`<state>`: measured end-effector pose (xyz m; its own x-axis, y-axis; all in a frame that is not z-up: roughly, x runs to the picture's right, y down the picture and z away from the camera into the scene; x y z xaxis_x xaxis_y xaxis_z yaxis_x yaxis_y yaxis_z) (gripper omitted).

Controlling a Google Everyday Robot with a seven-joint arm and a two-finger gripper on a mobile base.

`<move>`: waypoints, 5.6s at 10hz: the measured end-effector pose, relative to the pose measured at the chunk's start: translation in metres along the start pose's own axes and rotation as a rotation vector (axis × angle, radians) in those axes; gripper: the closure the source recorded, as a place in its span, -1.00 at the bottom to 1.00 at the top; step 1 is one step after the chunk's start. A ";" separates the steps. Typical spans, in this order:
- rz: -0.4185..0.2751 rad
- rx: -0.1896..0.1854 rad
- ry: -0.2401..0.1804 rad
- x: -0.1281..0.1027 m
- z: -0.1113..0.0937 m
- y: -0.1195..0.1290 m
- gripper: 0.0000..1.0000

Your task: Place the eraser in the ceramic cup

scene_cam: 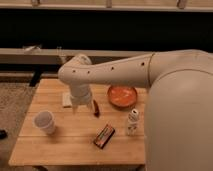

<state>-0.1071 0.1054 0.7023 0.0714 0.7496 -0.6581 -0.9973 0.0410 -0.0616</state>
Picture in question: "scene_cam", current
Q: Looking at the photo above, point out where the white patterned bottle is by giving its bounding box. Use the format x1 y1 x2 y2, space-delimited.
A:
126 109 139 136

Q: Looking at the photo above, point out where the brown oblong object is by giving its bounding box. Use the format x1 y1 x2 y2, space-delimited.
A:
93 100 100 117

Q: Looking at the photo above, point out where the black object at left edge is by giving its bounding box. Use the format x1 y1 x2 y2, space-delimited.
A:
0 130 7 139

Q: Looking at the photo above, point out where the wooden table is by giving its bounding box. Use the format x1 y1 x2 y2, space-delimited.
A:
9 79 145 166

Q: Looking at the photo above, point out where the grey horizontal rail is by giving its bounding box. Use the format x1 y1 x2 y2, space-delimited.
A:
0 48 147 65

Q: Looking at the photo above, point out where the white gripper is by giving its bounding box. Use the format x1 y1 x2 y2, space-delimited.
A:
69 84 94 114

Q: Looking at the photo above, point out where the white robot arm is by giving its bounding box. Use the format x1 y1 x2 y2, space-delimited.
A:
58 50 213 171

